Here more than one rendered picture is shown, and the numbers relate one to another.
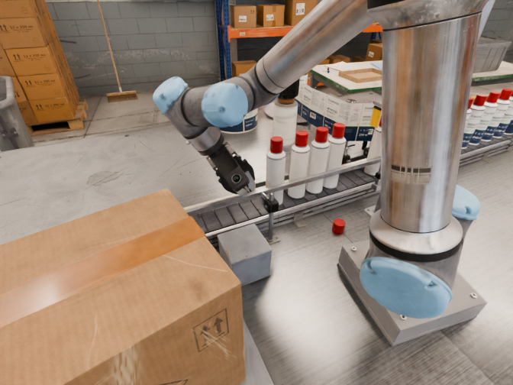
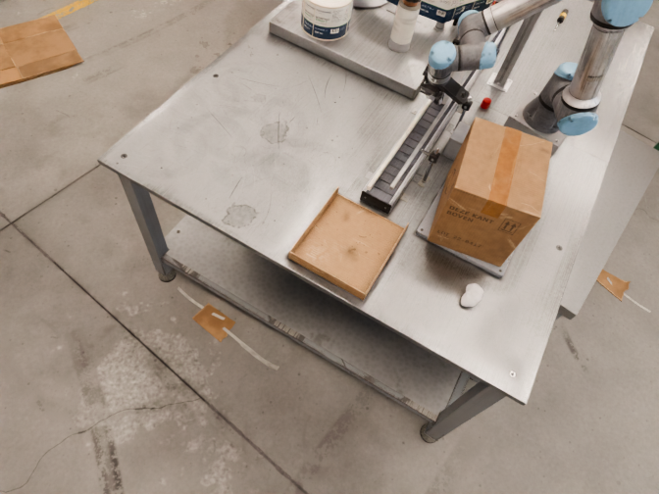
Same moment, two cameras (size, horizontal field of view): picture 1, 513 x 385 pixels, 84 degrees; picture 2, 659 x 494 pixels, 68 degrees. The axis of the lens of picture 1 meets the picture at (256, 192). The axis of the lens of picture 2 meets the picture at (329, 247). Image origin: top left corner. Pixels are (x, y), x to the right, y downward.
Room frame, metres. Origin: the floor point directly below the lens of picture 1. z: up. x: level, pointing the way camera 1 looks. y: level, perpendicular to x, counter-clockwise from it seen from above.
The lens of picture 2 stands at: (-0.19, 1.24, 2.12)
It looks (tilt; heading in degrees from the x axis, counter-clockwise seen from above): 58 degrees down; 315
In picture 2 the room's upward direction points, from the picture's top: 12 degrees clockwise
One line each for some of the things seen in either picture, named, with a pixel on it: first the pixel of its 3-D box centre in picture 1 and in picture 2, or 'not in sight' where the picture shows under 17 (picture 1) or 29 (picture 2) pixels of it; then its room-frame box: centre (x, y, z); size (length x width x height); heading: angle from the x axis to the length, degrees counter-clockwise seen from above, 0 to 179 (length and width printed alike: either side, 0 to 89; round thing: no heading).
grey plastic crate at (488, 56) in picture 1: (458, 54); not in sight; (2.69, -1.73, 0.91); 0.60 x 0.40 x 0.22; 110
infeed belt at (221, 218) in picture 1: (343, 185); (466, 68); (0.79, -0.29, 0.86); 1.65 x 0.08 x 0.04; 115
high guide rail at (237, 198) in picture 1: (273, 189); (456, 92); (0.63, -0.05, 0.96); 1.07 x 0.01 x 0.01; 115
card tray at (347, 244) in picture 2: not in sight; (350, 240); (0.37, 0.61, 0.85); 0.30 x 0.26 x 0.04; 115
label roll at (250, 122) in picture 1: (235, 108); (327, 9); (1.25, 0.09, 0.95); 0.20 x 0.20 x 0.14
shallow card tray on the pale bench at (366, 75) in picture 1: (365, 75); not in sight; (2.39, -0.86, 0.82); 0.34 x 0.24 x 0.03; 112
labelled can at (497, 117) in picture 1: (495, 115); not in sight; (1.09, -0.94, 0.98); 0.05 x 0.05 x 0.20
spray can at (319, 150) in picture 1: (317, 161); not in sight; (0.74, -0.18, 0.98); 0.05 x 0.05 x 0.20
